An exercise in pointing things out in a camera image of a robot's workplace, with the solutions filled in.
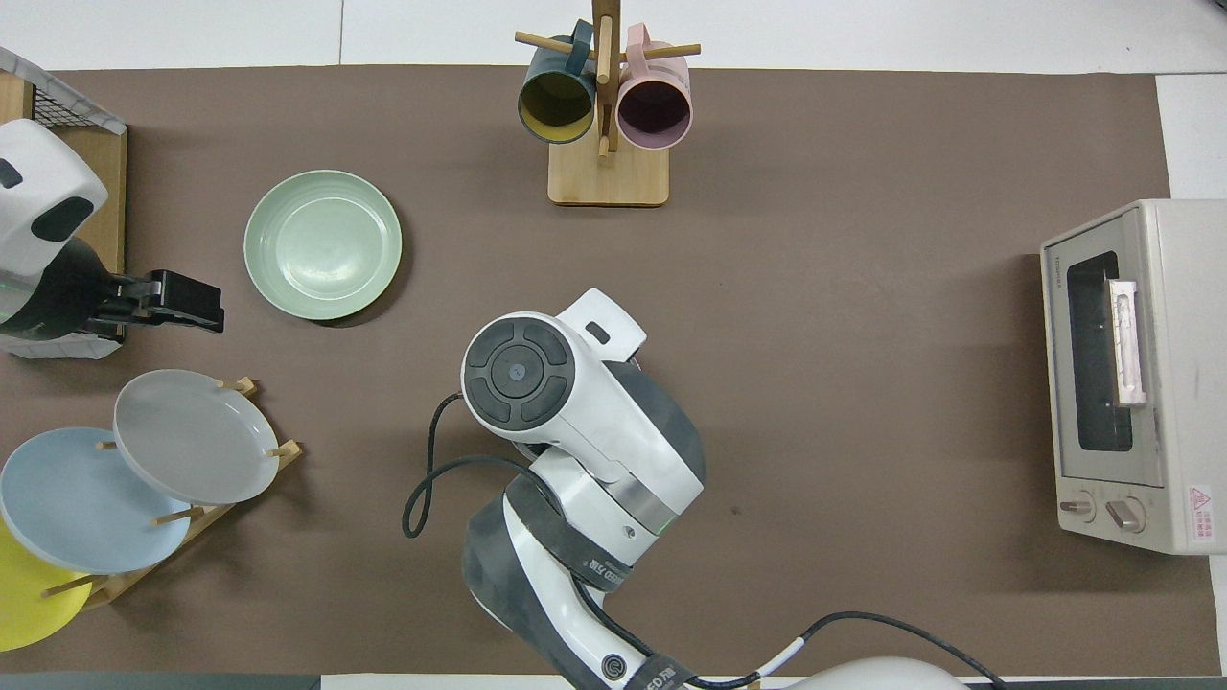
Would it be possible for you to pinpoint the yellow plate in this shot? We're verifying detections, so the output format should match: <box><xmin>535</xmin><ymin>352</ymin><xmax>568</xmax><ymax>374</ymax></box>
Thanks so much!
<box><xmin>0</xmin><ymin>517</ymin><xmax>95</xmax><ymax>654</ymax></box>

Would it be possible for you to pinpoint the grey marbled panel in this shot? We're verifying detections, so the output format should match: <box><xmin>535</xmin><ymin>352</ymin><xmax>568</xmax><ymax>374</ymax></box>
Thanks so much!
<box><xmin>0</xmin><ymin>46</ymin><xmax>128</xmax><ymax>136</ymax></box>

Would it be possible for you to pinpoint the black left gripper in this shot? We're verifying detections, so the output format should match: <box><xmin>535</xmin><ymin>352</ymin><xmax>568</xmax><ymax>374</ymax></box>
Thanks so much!
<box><xmin>94</xmin><ymin>270</ymin><xmax>227</xmax><ymax>335</ymax></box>

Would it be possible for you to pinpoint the brown table mat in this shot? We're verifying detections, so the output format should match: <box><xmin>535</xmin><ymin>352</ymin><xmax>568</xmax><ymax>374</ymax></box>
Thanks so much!
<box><xmin>0</xmin><ymin>65</ymin><xmax>1224</xmax><ymax>678</ymax></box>

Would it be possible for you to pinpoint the wooden shelf with wire mesh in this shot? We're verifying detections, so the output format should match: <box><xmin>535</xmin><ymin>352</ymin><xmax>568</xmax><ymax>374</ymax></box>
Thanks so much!
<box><xmin>0</xmin><ymin>46</ymin><xmax>128</xmax><ymax>362</ymax></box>

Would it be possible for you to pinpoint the light green plate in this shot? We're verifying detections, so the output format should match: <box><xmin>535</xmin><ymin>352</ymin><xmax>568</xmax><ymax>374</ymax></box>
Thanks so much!
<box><xmin>243</xmin><ymin>170</ymin><xmax>404</xmax><ymax>322</ymax></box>

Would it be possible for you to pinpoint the pink mug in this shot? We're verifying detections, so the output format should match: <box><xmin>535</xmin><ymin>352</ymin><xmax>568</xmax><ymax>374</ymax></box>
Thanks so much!
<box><xmin>615</xmin><ymin>23</ymin><xmax>693</xmax><ymax>151</ymax></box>

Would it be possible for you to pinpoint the beige toaster oven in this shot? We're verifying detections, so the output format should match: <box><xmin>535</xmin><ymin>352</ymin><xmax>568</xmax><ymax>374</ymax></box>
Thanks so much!
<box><xmin>1040</xmin><ymin>198</ymin><xmax>1227</xmax><ymax>556</ymax></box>

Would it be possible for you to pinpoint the black right arm strap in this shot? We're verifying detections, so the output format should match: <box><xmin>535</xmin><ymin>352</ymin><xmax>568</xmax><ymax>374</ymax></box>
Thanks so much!
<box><xmin>503</xmin><ymin>472</ymin><xmax>636</xmax><ymax>595</ymax></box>

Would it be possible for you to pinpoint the dark teal mug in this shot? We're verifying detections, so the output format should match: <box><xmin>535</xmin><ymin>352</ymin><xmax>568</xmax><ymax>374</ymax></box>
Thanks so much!
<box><xmin>518</xmin><ymin>20</ymin><xmax>598</xmax><ymax>146</ymax></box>

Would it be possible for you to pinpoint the light blue plate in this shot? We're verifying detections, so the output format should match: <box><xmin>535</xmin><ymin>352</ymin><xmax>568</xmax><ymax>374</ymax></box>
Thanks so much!
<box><xmin>0</xmin><ymin>427</ymin><xmax>194</xmax><ymax>575</ymax></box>

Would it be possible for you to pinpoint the grey plate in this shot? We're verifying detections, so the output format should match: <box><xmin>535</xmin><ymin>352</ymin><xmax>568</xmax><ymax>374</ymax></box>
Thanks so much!
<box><xmin>113</xmin><ymin>369</ymin><xmax>282</xmax><ymax>506</ymax></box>

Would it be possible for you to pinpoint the wooden plate rack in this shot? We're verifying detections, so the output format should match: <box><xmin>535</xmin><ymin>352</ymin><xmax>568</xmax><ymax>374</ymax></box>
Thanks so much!
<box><xmin>42</xmin><ymin>377</ymin><xmax>306</xmax><ymax>608</ymax></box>

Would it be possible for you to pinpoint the wooden mug tree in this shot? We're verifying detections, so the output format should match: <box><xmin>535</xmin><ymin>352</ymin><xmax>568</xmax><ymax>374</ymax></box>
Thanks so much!
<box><xmin>515</xmin><ymin>0</ymin><xmax>703</xmax><ymax>208</ymax></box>

